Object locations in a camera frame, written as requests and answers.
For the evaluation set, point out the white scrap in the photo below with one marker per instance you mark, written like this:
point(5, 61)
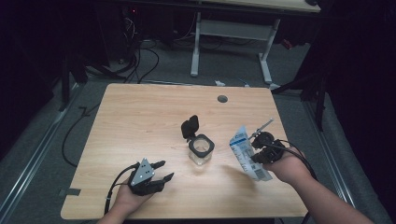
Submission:
point(219, 83)

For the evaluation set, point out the black metal stand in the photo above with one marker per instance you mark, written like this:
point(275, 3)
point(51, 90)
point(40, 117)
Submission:
point(320, 105)
point(65, 84)

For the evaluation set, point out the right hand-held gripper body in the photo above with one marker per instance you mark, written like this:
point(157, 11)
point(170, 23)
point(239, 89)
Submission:
point(271, 152)

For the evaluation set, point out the person's right hand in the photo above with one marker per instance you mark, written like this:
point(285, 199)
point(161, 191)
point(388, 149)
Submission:
point(292, 169)

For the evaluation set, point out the white metal desk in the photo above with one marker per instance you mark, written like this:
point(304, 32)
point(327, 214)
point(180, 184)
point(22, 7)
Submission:
point(232, 29)

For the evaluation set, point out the dark equipment with red light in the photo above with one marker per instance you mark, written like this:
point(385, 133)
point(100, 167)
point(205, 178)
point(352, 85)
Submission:
point(134, 11)

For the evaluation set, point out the small red object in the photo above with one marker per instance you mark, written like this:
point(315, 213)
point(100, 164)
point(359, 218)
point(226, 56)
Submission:
point(288, 43)

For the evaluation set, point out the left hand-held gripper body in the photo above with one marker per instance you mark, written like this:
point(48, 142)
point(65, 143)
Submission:
point(141, 174)

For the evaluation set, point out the person's left hand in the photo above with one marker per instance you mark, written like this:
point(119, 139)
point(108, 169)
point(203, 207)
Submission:
point(127, 202)

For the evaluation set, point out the small black object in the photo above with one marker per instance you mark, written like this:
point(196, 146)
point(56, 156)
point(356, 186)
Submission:
point(311, 2)

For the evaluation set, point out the glass jar with black lid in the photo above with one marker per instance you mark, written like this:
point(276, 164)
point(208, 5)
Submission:
point(190, 126)

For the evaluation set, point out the white and blue milk pouch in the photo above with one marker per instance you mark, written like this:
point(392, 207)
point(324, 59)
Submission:
point(244, 152)

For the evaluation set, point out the metal floor rail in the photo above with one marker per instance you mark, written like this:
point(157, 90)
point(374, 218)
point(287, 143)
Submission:
point(31, 161)
point(327, 154)

